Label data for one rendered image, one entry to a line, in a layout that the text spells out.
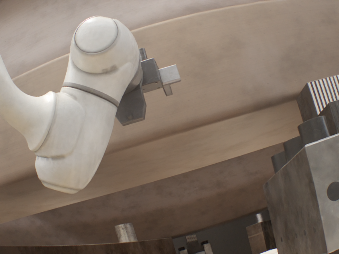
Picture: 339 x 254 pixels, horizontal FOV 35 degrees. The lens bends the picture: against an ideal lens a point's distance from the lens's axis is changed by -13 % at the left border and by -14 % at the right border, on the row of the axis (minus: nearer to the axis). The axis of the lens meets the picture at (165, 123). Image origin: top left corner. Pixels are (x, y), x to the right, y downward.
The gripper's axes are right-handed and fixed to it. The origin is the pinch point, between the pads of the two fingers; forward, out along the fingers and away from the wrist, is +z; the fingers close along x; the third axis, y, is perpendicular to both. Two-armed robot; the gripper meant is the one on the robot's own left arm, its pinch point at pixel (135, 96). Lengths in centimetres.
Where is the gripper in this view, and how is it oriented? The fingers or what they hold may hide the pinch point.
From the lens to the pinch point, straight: 125.5
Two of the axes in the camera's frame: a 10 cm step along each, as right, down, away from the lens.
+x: -9.6, 2.8, 0.6
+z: 1.2, 2.1, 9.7
